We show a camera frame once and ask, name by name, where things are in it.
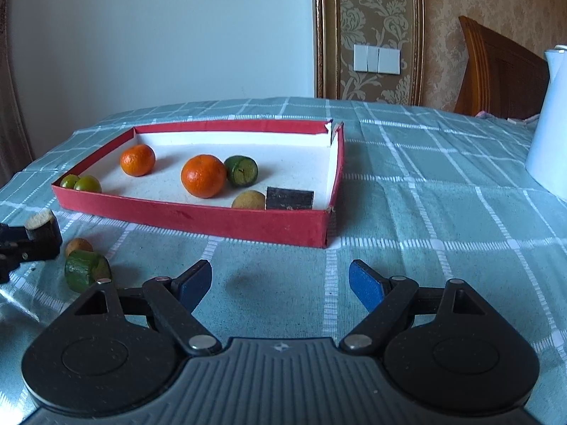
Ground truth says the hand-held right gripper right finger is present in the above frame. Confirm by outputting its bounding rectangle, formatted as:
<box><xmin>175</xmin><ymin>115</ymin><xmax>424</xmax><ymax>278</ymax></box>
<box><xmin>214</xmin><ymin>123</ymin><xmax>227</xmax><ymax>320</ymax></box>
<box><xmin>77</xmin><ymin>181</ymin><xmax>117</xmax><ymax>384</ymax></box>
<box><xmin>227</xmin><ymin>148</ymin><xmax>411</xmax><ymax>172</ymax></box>
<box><xmin>339</xmin><ymin>259</ymin><xmax>488</xmax><ymax>350</ymax></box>

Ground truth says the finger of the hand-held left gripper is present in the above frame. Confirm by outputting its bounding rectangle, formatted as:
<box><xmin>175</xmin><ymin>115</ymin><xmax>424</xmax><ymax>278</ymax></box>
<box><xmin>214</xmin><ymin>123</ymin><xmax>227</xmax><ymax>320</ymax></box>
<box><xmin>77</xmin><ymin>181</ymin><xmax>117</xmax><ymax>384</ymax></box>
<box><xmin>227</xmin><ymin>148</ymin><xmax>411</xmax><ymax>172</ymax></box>
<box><xmin>0</xmin><ymin>223</ymin><xmax>36</xmax><ymax>284</ymax></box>

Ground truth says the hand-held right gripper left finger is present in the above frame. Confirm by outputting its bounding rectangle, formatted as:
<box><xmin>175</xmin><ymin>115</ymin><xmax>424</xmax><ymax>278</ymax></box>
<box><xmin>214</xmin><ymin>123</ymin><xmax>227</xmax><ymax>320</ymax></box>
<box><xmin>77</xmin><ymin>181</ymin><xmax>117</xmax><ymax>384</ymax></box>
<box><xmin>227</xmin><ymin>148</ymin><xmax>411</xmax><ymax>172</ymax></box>
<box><xmin>73</xmin><ymin>259</ymin><xmax>222</xmax><ymax>357</ymax></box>

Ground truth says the dark sugarcane piece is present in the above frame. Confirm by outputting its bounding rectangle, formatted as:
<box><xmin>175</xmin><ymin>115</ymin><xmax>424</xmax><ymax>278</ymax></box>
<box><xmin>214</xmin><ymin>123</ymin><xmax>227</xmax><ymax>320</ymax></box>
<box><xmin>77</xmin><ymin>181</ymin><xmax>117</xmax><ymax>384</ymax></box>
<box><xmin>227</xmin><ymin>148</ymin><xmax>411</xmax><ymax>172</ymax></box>
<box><xmin>25</xmin><ymin>209</ymin><xmax>63</xmax><ymax>260</ymax></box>
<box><xmin>266</xmin><ymin>187</ymin><xmax>314</xmax><ymax>210</ymax></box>

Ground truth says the red cardboard box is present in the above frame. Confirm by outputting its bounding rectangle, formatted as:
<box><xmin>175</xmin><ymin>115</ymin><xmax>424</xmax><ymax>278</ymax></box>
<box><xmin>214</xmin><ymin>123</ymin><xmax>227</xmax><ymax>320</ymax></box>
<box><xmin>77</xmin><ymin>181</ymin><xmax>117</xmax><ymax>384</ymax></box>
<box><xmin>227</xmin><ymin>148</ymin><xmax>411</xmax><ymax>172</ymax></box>
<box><xmin>52</xmin><ymin>119</ymin><xmax>345</xmax><ymax>249</ymax></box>

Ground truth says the yellow-brown round fruit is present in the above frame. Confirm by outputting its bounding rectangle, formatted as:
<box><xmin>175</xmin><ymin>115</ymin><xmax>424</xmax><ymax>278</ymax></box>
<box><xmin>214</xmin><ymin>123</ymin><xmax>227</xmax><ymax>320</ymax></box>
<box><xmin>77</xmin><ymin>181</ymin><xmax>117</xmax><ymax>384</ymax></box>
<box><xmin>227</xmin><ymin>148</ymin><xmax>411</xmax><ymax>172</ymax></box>
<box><xmin>231</xmin><ymin>190</ymin><xmax>266</xmax><ymax>210</ymax></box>

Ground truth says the large orange tangerine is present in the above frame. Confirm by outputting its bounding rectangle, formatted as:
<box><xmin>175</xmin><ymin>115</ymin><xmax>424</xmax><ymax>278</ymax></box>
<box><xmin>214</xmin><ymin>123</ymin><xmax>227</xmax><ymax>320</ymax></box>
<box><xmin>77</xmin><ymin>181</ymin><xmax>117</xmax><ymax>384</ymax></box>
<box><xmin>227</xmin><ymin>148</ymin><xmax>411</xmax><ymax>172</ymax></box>
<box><xmin>181</xmin><ymin>154</ymin><xmax>228</xmax><ymax>199</ymax></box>

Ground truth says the green cucumber piece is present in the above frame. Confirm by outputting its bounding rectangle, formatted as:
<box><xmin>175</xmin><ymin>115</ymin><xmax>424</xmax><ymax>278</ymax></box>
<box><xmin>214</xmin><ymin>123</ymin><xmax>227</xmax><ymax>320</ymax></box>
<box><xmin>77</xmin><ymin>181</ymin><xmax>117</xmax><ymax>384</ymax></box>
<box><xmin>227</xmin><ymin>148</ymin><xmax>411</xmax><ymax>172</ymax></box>
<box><xmin>64</xmin><ymin>250</ymin><xmax>111</xmax><ymax>294</ymax></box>
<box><xmin>224</xmin><ymin>155</ymin><xmax>259</xmax><ymax>188</ymax></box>

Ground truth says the small brown fruit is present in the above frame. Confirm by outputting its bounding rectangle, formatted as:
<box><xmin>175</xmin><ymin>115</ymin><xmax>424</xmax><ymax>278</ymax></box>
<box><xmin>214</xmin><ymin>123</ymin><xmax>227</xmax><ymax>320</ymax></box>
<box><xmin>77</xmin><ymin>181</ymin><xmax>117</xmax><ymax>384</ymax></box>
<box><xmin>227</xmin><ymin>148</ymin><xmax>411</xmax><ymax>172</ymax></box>
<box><xmin>65</xmin><ymin>238</ymin><xmax>95</xmax><ymax>258</ymax></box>

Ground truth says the green plaid tablecloth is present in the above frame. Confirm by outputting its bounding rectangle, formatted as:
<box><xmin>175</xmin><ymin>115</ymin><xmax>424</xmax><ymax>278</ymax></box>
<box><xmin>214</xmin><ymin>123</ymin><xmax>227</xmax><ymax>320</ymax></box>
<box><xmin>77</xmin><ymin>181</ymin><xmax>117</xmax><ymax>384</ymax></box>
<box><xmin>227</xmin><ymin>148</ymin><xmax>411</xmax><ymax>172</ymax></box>
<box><xmin>0</xmin><ymin>96</ymin><xmax>567</xmax><ymax>425</ymax></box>

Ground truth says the small orange tangerine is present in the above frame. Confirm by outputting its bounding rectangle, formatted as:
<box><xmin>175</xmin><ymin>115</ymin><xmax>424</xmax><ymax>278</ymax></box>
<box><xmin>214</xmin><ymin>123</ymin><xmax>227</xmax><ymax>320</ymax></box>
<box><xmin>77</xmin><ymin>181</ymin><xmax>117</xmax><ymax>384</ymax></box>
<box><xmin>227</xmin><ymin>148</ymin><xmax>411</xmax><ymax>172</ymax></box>
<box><xmin>120</xmin><ymin>144</ymin><xmax>157</xmax><ymax>177</ymax></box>

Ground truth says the brown curtain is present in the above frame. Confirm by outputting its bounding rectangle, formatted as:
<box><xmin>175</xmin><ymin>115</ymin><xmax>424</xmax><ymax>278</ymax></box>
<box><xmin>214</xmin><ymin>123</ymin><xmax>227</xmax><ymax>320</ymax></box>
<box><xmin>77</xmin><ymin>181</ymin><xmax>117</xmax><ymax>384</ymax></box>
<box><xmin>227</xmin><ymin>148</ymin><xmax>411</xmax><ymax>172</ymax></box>
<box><xmin>0</xmin><ymin>0</ymin><xmax>34</xmax><ymax>187</ymax></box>

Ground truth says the white kettle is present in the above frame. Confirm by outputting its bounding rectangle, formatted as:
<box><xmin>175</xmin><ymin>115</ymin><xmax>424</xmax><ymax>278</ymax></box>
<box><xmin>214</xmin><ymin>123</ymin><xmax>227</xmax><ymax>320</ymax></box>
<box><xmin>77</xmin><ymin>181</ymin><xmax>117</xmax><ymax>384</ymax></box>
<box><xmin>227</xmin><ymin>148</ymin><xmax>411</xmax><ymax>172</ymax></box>
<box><xmin>525</xmin><ymin>45</ymin><xmax>567</xmax><ymax>200</ymax></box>

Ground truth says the wooden chair back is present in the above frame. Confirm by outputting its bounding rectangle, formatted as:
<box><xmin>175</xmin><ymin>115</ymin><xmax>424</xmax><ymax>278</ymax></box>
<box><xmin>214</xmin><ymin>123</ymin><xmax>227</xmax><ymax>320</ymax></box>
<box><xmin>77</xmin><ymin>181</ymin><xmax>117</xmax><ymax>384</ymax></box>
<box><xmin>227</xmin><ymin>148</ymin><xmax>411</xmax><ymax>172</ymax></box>
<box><xmin>454</xmin><ymin>15</ymin><xmax>550</xmax><ymax>120</ymax></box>

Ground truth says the gold framed wallpaper panel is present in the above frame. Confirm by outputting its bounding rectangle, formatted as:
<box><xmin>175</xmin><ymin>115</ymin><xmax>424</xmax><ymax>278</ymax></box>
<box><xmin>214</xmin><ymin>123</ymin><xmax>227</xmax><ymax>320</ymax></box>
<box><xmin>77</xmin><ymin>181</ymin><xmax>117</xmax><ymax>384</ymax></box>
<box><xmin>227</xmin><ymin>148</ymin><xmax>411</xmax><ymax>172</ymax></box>
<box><xmin>312</xmin><ymin>0</ymin><xmax>426</xmax><ymax>106</ymax></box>

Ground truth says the white wall switch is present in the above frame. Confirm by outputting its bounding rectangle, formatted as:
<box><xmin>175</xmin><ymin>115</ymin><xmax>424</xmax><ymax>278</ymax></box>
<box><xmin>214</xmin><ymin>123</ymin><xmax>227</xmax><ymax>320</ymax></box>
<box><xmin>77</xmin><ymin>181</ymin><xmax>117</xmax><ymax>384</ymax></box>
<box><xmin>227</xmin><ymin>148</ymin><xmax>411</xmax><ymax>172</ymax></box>
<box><xmin>353</xmin><ymin>44</ymin><xmax>400</xmax><ymax>74</ymax></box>

